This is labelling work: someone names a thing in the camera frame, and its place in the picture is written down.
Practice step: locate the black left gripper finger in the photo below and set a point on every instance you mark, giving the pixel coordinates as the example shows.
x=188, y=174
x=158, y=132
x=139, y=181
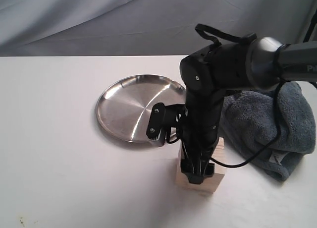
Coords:
x=187, y=162

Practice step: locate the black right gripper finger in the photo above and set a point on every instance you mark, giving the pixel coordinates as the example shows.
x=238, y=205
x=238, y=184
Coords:
x=205, y=167

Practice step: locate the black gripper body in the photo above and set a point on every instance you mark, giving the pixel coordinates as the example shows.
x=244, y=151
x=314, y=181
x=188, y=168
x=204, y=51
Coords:
x=198, y=143

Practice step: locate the light wooden cube block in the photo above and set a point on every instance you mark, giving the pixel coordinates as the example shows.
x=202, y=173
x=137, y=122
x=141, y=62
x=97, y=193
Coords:
x=203, y=184

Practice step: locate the grey-blue fleece towel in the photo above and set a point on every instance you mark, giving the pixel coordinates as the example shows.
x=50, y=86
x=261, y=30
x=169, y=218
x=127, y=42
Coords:
x=247, y=120

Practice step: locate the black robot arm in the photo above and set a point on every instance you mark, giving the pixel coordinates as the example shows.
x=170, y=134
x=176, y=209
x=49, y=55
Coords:
x=263, y=65

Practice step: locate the round stainless steel plate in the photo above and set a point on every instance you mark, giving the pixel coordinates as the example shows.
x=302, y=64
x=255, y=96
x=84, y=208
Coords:
x=123, y=109

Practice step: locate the black stand pole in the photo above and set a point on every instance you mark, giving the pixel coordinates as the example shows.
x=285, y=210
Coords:
x=307, y=21

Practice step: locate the grey backdrop cloth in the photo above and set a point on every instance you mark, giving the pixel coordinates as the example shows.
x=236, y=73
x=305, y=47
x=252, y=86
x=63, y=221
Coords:
x=138, y=27

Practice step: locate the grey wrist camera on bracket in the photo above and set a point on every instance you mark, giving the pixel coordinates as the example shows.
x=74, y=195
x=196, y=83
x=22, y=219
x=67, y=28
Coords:
x=166, y=124

